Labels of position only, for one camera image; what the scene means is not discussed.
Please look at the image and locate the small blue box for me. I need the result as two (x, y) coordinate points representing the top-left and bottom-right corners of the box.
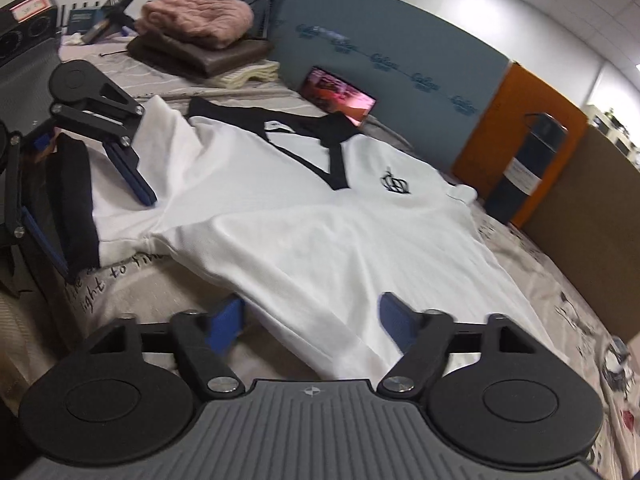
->
(61, 2), (104, 36)

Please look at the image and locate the orange cardboard box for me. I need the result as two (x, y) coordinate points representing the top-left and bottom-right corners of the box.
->
(451, 63), (587, 228)

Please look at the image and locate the cream knitted garment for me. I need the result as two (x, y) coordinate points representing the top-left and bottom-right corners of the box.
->
(207, 60), (280, 90)

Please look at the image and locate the pink knitted sweater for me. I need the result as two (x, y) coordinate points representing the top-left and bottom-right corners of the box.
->
(136, 0), (254, 50)

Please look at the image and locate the black handheld device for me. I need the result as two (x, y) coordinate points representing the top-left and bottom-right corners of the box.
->
(81, 0), (136, 44)

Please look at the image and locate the brown cardboard box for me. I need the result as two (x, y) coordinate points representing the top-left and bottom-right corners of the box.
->
(524, 127), (640, 342)

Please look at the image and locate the large blue cardboard box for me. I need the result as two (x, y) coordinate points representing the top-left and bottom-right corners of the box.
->
(270, 0), (510, 170)

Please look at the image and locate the brown leather garment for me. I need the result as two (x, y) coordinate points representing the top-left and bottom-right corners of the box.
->
(127, 35), (273, 80)

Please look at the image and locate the dark blue vacuum bottle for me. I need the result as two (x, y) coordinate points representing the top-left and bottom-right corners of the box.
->
(484, 113), (567, 224)

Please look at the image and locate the white black trim t-shirt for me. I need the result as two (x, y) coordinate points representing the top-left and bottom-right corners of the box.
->
(54, 98), (549, 380)

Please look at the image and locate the smartphone playing video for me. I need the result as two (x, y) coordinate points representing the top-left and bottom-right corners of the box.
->
(298, 66), (376, 126)

